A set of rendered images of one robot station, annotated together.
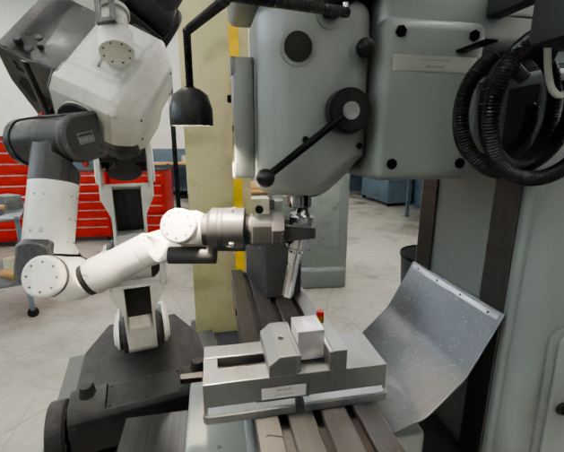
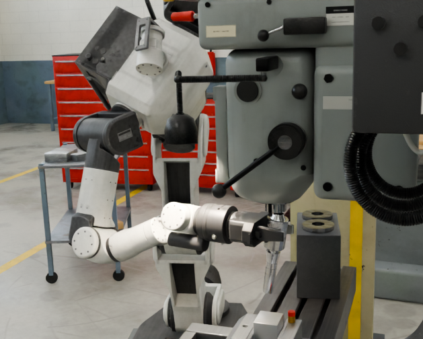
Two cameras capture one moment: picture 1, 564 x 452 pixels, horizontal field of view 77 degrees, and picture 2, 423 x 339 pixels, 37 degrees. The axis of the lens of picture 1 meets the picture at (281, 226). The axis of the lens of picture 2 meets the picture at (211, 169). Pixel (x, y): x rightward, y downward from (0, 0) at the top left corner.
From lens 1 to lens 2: 0.80 m
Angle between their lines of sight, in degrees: 30
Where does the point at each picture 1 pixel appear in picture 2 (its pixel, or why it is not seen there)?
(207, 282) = not seen: hidden behind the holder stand
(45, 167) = (94, 159)
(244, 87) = (223, 110)
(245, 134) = (224, 147)
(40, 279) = (82, 244)
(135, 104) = (167, 103)
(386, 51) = (317, 93)
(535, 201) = not seen: outside the picture
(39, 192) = (89, 178)
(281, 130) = (237, 152)
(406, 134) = (340, 161)
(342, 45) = (284, 87)
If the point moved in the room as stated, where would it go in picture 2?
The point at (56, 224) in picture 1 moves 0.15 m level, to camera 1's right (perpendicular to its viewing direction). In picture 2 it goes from (97, 204) to (146, 210)
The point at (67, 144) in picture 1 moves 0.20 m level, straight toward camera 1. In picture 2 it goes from (109, 143) to (95, 159)
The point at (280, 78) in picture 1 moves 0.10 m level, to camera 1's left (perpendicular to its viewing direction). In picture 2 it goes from (236, 113) to (193, 111)
